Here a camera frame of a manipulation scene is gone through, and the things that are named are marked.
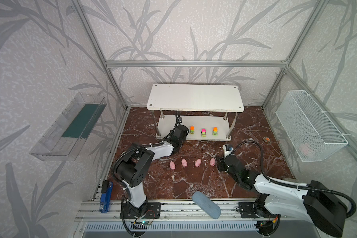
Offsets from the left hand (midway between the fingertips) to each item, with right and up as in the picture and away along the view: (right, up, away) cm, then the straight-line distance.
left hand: (181, 125), depth 96 cm
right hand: (+23, -16, -9) cm, 29 cm away
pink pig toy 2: (+2, -23, -7) cm, 24 cm away
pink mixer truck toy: (+14, -5, -2) cm, 15 cm away
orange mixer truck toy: (+7, -3, 0) cm, 8 cm away
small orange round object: (+59, -10, +5) cm, 60 cm away
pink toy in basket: (+64, -11, -23) cm, 68 cm away
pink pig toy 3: (+11, -23, -7) cm, 26 cm away
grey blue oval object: (+17, -41, -24) cm, 50 cm away
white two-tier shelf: (+22, +9, +21) cm, 31 cm away
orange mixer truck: (+22, -4, 0) cm, 23 cm away
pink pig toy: (-5, -24, -9) cm, 26 cm away
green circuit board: (-17, -46, -25) cm, 56 cm away
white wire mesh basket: (+58, -4, -34) cm, 68 cm away
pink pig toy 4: (+20, -22, -7) cm, 30 cm away
